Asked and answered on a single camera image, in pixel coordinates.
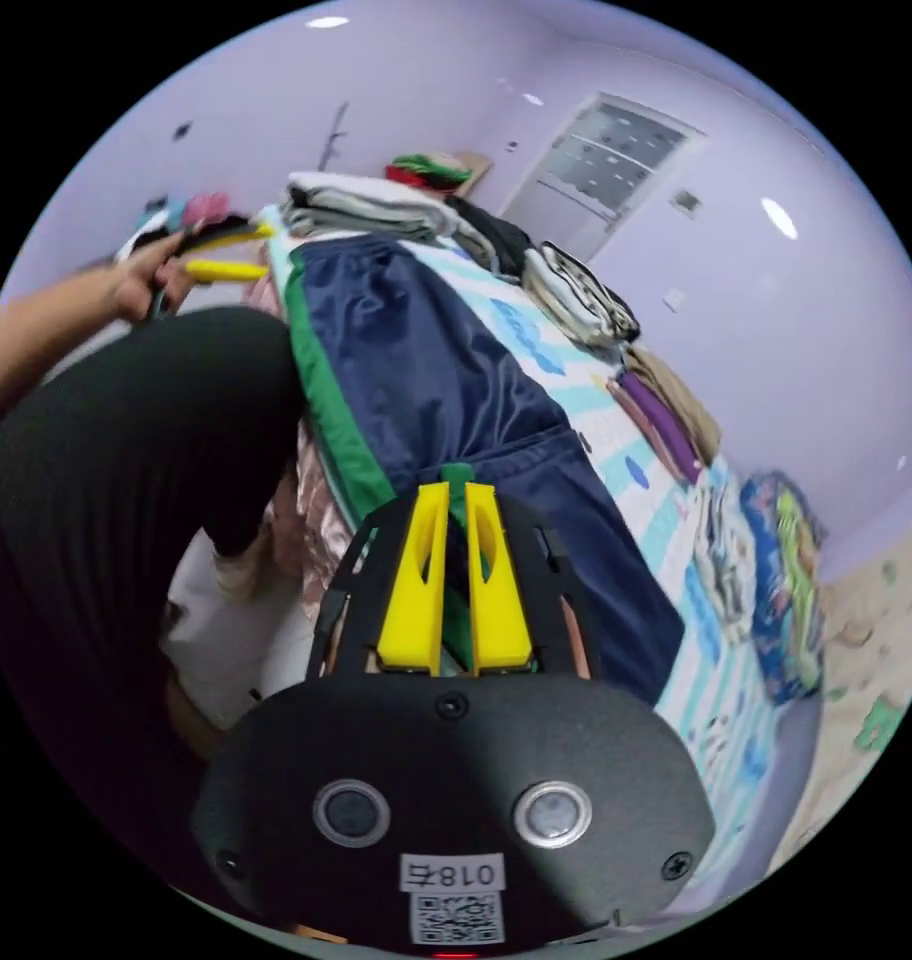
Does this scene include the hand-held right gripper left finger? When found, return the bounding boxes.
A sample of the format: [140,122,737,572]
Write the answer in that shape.
[377,482,451,671]

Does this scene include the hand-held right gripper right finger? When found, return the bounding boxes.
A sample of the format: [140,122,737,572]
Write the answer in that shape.
[464,482,535,675]

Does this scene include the blue shorts with green stripe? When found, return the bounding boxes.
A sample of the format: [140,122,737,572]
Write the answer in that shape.
[285,238,688,708]

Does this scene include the person's left forearm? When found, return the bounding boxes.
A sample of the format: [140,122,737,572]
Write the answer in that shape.
[0,262,139,430]

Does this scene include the person's left hand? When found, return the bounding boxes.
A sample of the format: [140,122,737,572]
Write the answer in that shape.
[113,235,196,321]

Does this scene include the red and green clothes heap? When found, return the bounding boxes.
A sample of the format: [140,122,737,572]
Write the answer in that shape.
[384,152,495,200]

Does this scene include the bed with printed sheet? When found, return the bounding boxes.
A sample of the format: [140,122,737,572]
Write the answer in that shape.
[260,202,825,894]

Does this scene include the person's body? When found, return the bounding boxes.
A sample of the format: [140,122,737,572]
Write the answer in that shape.
[0,305,311,894]

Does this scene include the colourful printed pillow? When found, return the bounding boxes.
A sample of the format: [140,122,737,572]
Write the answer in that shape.
[739,469,830,708]

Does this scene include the pile of clothes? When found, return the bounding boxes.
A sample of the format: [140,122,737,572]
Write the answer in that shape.
[279,170,759,648]

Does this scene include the white door with glass panes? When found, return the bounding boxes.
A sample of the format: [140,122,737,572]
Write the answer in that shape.
[499,92,710,265]

